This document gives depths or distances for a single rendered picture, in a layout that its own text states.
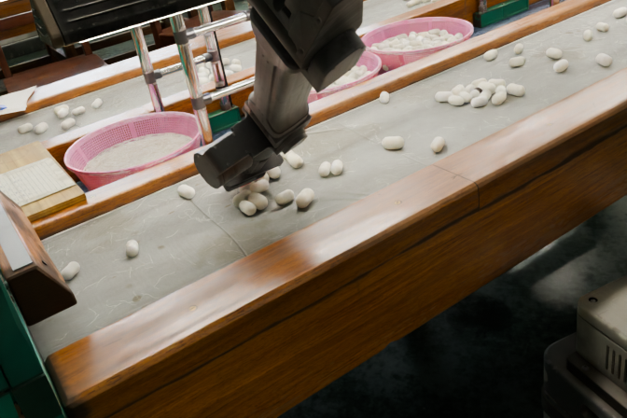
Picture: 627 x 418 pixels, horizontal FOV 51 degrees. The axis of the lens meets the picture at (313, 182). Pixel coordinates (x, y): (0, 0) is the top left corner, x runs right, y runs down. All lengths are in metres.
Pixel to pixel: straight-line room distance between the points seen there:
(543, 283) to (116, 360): 1.46
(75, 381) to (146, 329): 0.09
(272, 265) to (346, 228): 0.11
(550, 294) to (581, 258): 0.20
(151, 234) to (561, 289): 1.29
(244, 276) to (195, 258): 0.13
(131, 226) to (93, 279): 0.13
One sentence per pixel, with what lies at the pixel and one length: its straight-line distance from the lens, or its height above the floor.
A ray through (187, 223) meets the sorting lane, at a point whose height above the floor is 0.74.
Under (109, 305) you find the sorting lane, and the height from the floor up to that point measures 0.74.
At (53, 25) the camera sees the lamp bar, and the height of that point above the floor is 1.07.
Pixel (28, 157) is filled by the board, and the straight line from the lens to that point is 1.36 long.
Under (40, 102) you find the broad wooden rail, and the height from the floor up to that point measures 0.76.
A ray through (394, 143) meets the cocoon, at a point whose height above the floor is 0.75.
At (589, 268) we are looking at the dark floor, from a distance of 2.08.
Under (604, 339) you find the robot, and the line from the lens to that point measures 1.18.
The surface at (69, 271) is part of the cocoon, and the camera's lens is 0.97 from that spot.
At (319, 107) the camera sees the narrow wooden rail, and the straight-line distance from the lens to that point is 1.27.
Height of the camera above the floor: 1.23
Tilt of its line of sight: 28 degrees down
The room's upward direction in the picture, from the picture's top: 10 degrees counter-clockwise
